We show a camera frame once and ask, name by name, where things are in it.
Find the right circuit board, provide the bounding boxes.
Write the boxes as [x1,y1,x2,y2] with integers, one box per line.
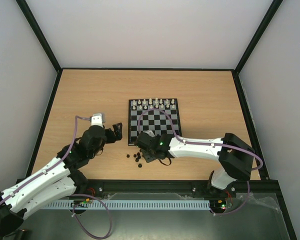
[213,199,233,210]

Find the black frame post right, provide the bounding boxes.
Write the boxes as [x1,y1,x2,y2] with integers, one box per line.
[234,0,283,75]

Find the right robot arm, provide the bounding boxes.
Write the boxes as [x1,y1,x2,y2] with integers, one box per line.
[134,131,255,196]

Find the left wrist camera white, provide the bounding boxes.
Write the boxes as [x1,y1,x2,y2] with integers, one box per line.
[90,113,106,127]

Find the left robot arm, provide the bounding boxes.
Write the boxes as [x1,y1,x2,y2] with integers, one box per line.
[0,123,123,236]

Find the black frame post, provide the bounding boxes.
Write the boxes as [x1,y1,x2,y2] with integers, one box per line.
[234,0,283,75]
[16,0,62,73]

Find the black aluminium rail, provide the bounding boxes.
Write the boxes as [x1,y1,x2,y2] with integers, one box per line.
[88,179,281,195]

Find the left circuit board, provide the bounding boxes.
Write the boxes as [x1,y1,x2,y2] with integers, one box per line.
[70,198,93,208]

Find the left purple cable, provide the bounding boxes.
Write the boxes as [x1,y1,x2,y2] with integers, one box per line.
[0,115,113,238]

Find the black and silver chessboard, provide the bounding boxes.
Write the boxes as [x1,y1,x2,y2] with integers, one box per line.
[127,98,182,146]

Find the black frame post left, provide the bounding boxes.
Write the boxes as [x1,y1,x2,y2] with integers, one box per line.
[16,0,62,73]

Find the white slotted cable duct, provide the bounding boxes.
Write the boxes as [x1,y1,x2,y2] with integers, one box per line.
[43,199,211,211]

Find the circuit board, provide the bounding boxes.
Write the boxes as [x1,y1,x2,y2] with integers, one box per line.
[70,198,93,208]
[213,199,233,210]

